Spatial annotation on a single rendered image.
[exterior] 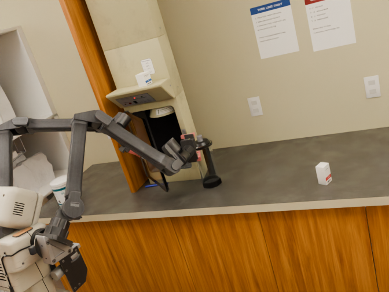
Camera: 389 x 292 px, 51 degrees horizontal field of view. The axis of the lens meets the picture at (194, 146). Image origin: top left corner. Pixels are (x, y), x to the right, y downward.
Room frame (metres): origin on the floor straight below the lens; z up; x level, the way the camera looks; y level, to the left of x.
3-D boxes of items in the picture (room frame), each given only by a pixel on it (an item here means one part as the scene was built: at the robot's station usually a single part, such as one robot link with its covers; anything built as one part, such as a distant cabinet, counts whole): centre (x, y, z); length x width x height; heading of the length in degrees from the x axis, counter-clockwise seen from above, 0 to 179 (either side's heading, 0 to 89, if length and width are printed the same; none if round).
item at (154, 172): (2.00, 0.25, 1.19); 0.30 x 0.01 x 0.40; 21
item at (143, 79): (2.01, 0.14, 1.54); 0.05 x 0.05 x 0.06; 52
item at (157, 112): (2.16, 0.10, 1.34); 0.18 x 0.18 x 0.05
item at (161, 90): (2.03, 0.19, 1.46); 0.32 x 0.12 x 0.10; 64
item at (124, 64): (2.20, 0.11, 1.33); 0.32 x 0.25 x 0.77; 64
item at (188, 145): (1.77, 0.04, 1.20); 0.07 x 0.07 x 0.10; 63
